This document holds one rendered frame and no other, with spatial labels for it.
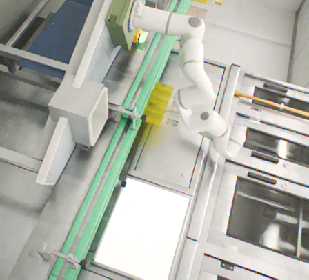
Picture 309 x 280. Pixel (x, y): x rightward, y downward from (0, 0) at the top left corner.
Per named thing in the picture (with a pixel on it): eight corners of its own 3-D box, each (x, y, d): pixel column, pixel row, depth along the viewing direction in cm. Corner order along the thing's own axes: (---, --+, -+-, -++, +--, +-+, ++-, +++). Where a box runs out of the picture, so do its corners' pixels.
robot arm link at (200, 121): (226, 101, 148) (196, 109, 156) (203, 76, 133) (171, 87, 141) (227, 134, 141) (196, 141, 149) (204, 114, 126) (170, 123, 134)
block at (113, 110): (104, 119, 158) (118, 123, 157) (103, 107, 150) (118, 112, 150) (107, 113, 160) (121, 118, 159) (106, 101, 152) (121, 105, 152)
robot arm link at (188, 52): (206, 61, 133) (199, 83, 148) (205, 15, 144) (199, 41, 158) (182, 59, 133) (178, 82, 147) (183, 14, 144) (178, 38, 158)
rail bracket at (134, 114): (118, 125, 159) (143, 134, 158) (118, 104, 145) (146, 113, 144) (121, 121, 161) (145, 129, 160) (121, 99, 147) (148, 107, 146)
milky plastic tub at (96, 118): (74, 142, 144) (92, 148, 143) (67, 111, 125) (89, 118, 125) (90, 110, 154) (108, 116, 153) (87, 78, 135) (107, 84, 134)
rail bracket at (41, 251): (29, 256, 125) (86, 277, 123) (18, 244, 111) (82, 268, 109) (35, 243, 127) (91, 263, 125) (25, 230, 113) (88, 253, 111)
